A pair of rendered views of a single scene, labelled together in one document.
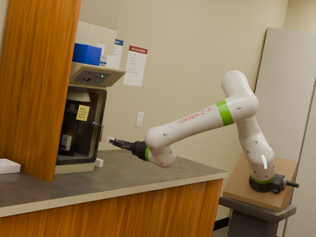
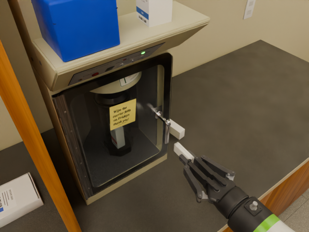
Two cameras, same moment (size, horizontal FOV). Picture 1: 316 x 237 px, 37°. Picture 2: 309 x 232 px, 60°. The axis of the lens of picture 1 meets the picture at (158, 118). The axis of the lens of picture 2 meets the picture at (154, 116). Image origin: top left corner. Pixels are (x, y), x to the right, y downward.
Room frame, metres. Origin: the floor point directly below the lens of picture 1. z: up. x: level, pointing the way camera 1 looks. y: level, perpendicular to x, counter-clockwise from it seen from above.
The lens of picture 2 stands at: (1.93, 0.14, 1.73)
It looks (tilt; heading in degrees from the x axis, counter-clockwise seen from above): 43 degrees down; 19
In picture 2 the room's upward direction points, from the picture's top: straight up
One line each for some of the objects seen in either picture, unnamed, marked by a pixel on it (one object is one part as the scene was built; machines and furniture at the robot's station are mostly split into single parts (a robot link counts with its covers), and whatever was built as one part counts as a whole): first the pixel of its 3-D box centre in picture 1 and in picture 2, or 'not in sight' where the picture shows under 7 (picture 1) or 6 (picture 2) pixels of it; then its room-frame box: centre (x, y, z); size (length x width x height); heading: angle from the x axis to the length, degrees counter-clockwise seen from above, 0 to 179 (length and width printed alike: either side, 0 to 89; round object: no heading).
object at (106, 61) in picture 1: (106, 61); (153, 4); (2.41, 0.31, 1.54); 0.05 x 0.05 x 0.06; 50
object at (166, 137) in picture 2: (98, 131); (163, 128); (2.46, 0.30, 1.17); 0.05 x 0.03 x 0.10; 55
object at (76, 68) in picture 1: (96, 75); (128, 52); (2.36, 0.34, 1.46); 0.32 x 0.12 x 0.10; 145
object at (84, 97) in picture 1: (81, 126); (126, 131); (2.39, 0.38, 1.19); 0.30 x 0.01 x 0.40; 145
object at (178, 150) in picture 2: (110, 140); (182, 154); (2.41, 0.22, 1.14); 0.07 x 0.01 x 0.03; 55
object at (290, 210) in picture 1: (258, 205); not in sight; (2.48, -0.61, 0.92); 0.32 x 0.32 x 0.04; 57
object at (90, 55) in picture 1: (86, 54); (75, 15); (2.29, 0.39, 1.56); 0.10 x 0.10 x 0.09; 55
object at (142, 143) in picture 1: (146, 150); (249, 217); (2.28, 0.03, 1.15); 0.09 x 0.06 x 0.12; 145
